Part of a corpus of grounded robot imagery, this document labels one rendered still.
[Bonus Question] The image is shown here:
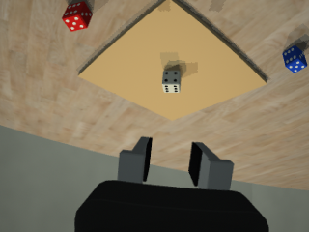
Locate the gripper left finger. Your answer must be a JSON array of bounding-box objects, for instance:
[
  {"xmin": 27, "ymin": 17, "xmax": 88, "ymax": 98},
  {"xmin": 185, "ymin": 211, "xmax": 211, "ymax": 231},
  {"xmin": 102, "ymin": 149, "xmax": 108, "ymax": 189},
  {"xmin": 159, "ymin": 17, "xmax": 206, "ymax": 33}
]
[{"xmin": 117, "ymin": 136, "xmax": 153, "ymax": 184}]

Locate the tan flat mat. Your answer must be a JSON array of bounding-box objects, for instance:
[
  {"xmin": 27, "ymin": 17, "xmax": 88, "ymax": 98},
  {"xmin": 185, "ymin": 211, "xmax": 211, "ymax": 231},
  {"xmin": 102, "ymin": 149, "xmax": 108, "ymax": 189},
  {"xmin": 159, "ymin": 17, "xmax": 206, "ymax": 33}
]
[{"xmin": 78, "ymin": 0, "xmax": 267, "ymax": 121}]

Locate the blue die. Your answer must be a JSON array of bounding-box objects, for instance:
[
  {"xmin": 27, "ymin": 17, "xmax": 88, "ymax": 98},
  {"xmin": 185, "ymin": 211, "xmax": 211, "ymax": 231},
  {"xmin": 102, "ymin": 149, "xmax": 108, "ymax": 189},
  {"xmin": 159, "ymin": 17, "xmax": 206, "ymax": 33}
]
[{"xmin": 282, "ymin": 45, "xmax": 307, "ymax": 73}]

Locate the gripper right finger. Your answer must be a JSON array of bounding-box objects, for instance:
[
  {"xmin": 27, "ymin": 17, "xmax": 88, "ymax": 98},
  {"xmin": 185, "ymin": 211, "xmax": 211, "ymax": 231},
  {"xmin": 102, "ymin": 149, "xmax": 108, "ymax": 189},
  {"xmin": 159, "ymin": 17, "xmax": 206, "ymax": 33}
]
[{"xmin": 188, "ymin": 142, "xmax": 234, "ymax": 190}]

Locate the red die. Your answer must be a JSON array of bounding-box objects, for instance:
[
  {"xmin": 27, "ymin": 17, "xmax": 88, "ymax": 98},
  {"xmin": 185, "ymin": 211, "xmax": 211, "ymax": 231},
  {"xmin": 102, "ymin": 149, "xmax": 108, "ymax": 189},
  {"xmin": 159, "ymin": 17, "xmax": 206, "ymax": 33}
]
[{"xmin": 62, "ymin": 1, "xmax": 92, "ymax": 31}]

